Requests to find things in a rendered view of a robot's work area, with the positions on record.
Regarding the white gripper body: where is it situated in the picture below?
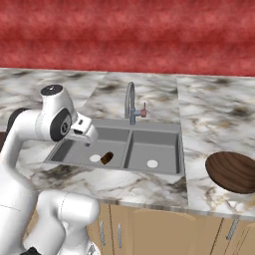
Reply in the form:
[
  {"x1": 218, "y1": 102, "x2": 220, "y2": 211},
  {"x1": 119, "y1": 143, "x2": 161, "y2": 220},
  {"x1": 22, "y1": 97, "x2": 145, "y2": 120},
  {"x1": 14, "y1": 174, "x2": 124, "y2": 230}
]
[{"x1": 67, "y1": 125, "x2": 100, "y2": 146}]

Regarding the brown sweet potato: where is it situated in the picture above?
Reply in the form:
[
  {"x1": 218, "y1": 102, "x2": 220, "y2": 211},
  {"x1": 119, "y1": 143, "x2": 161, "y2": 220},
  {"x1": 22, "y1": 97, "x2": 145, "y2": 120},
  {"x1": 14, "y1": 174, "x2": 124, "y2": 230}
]
[{"x1": 100, "y1": 150, "x2": 116, "y2": 165}]

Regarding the grey double sink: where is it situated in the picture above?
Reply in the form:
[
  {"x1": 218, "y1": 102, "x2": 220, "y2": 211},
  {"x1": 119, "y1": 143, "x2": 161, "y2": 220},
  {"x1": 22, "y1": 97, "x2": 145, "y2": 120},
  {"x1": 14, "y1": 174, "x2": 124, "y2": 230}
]
[{"x1": 43, "y1": 118, "x2": 186, "y2": 176}]

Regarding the dark wooden bowl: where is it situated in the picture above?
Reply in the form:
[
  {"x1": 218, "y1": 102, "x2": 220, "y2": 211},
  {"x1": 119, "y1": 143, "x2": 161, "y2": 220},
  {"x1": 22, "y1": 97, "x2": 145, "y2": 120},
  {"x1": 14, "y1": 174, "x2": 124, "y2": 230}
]
[{"x1": 204, "y1": 150, "x2": 255, "y2": 195}]

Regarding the grey tap with red lever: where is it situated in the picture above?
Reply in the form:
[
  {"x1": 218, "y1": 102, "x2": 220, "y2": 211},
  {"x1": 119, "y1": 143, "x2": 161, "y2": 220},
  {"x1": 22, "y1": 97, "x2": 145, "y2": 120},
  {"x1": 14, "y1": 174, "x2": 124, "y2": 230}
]
[{"x1": 124, "y1": 81, "x2": 147, "y2": 127}]

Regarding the tan cupboard door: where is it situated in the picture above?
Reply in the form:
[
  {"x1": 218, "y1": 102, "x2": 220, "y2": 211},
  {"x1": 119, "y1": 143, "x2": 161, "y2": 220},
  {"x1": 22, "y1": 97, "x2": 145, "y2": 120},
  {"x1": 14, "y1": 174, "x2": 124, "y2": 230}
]
[
  {"x1": 236, "y1": 221, "x2": 255, "y2": 255},
  {"x1": 109, "y1": 203, "x2": 135, "y2": 255},
  {"x1": 210, "y1": 215, "x2": 249, "y2": 255},
  {"x1": 86, "y1": 202, "x2": 113, "y2": 255}
]

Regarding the wide tan cupboard panel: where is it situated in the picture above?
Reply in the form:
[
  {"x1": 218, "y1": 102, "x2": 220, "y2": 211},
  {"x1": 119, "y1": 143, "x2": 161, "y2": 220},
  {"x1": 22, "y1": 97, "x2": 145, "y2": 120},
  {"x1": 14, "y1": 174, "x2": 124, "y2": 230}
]
[{"x1": 131, "y1": 206, "x2": 221, "y2": 255}]

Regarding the grey cupboard handle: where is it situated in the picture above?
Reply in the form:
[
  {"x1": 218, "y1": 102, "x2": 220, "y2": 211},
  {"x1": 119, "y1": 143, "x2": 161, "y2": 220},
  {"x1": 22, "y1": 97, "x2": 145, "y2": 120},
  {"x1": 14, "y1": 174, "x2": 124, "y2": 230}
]
[
  {"x1": 99, "y1": 220, "x2": 107, "y2": 248},
  {"x1": 225, "y1": 216, "x2": 240, "y2": 242},
  {"x1": 117, "y1": 222, "x2": 124, "y2": 250}
]

